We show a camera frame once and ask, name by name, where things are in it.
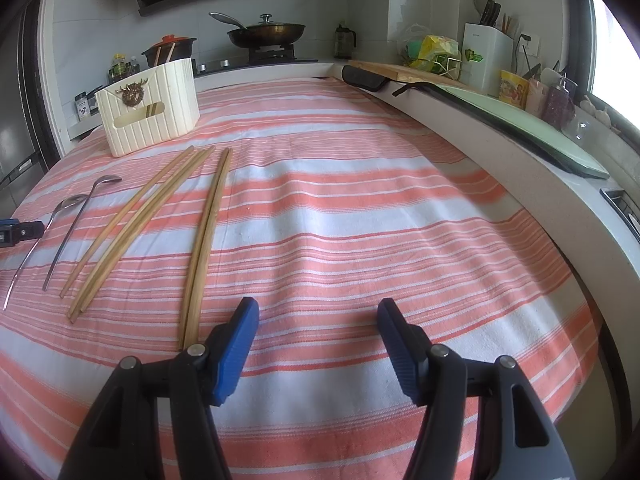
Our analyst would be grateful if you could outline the black clay pot red lid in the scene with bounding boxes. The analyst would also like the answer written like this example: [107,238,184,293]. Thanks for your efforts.
[141,34,199,69]

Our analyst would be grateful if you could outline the black wok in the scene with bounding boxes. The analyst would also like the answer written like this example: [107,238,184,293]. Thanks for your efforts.
[208,11,307,51]

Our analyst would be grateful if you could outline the black handled knives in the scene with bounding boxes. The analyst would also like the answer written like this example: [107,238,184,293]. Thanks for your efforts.
[472,0,503,28]

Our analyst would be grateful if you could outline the garlic bulbs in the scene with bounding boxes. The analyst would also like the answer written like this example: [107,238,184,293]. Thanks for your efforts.
[579,94,622,136]

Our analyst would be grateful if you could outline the purple soap dispenser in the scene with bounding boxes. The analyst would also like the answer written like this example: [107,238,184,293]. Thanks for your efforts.
[544,72,579,131]

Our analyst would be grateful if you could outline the wooden chopsticks group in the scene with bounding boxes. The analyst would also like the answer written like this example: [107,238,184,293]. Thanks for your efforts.
[73,146,217,324]

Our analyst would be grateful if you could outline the clear glass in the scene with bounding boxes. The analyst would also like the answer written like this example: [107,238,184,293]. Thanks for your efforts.
[562,109,597,142]

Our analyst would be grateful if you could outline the black gas stove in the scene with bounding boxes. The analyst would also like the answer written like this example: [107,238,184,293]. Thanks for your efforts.
[194,45,321,74]

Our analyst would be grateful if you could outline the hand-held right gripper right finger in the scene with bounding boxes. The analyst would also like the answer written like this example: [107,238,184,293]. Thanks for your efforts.
[376,298,581,480]

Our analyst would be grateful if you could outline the small spice jars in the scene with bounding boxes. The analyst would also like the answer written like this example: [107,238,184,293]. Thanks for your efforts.
[74,85,104,122]

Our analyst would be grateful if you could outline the yellow printed packet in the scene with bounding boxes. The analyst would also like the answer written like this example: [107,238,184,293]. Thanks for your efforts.
[499,69,530,110]

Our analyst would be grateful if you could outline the yellow plastic bag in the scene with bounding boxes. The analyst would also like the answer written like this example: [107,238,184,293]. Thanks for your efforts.
[399,34,462,70]

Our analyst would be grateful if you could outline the glass coffee press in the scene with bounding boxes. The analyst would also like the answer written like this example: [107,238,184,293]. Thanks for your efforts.
[333,22,357,60]

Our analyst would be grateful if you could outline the cream ribbed utensil holder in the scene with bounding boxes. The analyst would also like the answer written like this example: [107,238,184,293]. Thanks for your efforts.
[95,57,201,158]

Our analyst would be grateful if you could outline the green cutting board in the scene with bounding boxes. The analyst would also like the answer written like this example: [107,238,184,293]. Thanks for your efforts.
[392,82,612,181]

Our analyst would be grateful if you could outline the wooden cutting board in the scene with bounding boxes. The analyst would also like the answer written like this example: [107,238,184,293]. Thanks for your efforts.
[347,59,473,87]

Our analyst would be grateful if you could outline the black padded pouch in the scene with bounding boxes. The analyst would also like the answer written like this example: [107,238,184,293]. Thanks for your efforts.
[341,64,389,94]

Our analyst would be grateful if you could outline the steel sink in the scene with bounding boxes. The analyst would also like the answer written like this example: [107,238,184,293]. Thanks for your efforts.
[599,186,640,243]

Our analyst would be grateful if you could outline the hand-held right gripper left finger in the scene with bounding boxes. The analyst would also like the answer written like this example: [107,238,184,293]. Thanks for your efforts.
[57,297,260,480]

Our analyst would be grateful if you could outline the white wall socket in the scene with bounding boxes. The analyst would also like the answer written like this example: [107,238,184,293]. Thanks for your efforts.
[519,32,542,59]

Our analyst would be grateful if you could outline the white knife block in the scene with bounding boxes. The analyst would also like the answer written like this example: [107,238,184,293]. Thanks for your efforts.
[462,22,515,97]

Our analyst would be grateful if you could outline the glass wok lid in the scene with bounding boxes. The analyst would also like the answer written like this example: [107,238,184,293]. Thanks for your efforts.
[235,13,302,32]

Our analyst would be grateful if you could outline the steel refrigerator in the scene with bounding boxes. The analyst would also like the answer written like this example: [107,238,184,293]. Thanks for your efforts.
[0,10,57,203]

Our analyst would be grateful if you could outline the metal spoon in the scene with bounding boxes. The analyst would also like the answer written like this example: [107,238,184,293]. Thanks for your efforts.
[42,174,123,292]
[2,193,90,311]

